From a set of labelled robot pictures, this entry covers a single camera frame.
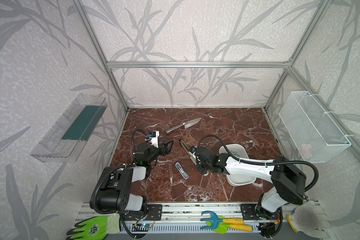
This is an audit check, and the white cloth glove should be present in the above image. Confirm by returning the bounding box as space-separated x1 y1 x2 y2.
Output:
287 201 331 240

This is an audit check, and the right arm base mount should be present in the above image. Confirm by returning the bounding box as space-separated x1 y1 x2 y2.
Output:
240 204 282 222

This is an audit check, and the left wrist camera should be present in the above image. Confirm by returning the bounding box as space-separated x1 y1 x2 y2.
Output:
147 131 160 148

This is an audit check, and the white wire mesh basket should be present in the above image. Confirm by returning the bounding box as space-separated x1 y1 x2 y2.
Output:
279 91 352 164

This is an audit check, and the white oval tray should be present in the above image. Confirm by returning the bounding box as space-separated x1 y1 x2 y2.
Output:
226 144 257 187

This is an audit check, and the pink object in basket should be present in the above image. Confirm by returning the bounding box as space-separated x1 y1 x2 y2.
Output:
300 143 313 160

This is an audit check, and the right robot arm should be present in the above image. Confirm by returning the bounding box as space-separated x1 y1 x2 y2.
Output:
189 143 319 213

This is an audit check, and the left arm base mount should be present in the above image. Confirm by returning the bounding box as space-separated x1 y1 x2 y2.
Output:
123 204 163 221

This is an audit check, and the clear plastic wall shelf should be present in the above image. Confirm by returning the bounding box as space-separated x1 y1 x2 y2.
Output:
31 94 108 163

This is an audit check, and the silver metal trowel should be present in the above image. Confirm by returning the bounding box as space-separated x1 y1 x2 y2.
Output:
166 118 201 134

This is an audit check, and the green work glove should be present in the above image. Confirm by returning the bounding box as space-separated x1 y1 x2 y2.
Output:
67 214 121 240

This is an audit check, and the green garden hand shovel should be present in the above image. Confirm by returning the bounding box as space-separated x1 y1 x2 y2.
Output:
201 222 253 234

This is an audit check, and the aluminium frame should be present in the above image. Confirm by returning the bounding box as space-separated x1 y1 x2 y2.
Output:
71 0 360 208

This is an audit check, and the teal garden hand rake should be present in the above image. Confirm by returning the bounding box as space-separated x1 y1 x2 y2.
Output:
201 211 244 230

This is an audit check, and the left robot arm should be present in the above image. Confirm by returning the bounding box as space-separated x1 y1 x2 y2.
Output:
90 129 175 215

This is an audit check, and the green circuit board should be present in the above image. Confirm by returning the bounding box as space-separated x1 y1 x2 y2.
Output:
134 223 154 231

